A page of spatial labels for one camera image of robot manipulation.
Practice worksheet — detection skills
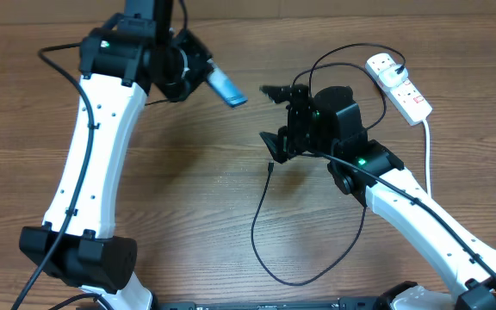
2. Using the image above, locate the blue Samsung Galaxy smartphone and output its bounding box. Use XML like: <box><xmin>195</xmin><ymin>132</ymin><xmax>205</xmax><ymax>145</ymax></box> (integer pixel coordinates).
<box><xmin>207</xmin><ymin>61</ymin><xmax>247</xmax><ymax>108</ymax></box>

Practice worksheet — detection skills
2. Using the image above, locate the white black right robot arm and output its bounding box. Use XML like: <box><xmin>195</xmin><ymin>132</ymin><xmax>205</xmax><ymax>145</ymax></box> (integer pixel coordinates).
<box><xmin>260</xmin><ymin>84</ymin><xmax>496</xmax><ymax>309</ymax></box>

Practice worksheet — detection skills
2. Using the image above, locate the white power extension strip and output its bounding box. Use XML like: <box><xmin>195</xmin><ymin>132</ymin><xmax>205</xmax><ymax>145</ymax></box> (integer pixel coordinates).
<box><xmin>365</xmin><ymin>53</ymin><xmax>432</xmax><ymax>126</ymax></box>

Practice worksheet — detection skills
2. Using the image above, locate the black USB charging cable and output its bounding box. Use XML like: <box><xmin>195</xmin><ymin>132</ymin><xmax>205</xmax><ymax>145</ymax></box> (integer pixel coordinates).
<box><xmin>250</xmin><ymin>42</ymin><xmax>407</xmax><ymax>287</ymax></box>

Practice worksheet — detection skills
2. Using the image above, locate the white charger plug adapter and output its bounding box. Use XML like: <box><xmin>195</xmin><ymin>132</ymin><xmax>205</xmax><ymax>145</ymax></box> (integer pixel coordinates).
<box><xmin>378</xmin><ymin>65</ymin><xmax>408</xmax><ymax>90</ymax></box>

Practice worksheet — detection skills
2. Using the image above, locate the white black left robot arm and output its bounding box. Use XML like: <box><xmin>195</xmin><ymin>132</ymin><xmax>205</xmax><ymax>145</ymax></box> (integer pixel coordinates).
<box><xmin>19</xmin><ymin>1</ymin><xmax>228</xmax><ymax>309</ymax></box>

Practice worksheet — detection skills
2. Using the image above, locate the brown cardboard backdrop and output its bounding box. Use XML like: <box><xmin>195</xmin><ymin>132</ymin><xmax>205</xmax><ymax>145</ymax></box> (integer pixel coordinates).
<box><xmin>0</xmin><ymin>0</ymin><xmax>496</xmax><ymax>24</ymax></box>

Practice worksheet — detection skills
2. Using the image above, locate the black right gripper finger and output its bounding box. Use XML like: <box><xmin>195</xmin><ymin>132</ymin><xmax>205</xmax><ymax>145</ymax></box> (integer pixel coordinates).
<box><xmin>259</xmin><ymin>84</ymin><xmax>308</xmax><ymax>104</ymax></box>
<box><xmin>259</xmin><ymin>127</ymin><xmax>290</xmax><ymax>164</ymax></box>

